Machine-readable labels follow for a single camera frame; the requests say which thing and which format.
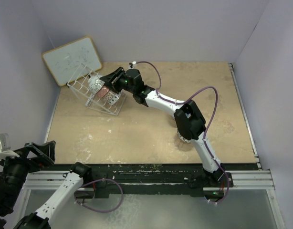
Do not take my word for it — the black aluminium base frame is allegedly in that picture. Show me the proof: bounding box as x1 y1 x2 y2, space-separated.
22 163 273 198

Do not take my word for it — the black leaf pattern bowl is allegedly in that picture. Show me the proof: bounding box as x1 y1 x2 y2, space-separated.
88 74 105 94

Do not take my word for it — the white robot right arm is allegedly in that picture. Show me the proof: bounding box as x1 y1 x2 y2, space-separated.
100 67 225 187

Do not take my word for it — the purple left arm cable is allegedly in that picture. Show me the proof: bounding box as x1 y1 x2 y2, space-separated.
73 178 124 213

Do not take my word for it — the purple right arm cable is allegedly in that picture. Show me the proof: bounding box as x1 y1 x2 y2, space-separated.
134 61 230 206

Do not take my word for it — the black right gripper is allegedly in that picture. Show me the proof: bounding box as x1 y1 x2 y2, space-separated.
101 67 136 94

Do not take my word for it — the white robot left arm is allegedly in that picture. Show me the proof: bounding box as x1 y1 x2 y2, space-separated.
0 141 92 229

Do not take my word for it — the white black diamond bowl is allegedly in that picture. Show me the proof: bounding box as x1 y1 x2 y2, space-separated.
108 94 121 105

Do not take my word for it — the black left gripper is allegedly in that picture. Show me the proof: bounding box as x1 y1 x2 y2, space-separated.
0 139 54 210

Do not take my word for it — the yellow framed whiteboard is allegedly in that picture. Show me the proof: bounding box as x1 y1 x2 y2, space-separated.
42 36 102 86

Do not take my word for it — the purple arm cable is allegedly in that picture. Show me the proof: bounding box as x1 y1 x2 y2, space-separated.
134 61 230 206
73 178 124 213

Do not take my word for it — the brown floral pattern bowl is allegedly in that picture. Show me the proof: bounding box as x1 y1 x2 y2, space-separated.
103 90 115 102

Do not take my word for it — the white wire dish rack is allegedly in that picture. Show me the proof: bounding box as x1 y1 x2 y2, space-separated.
67 64 126 116

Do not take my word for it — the pink floral pattern bowl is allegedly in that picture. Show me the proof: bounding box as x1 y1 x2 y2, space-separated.
96 86 110 98

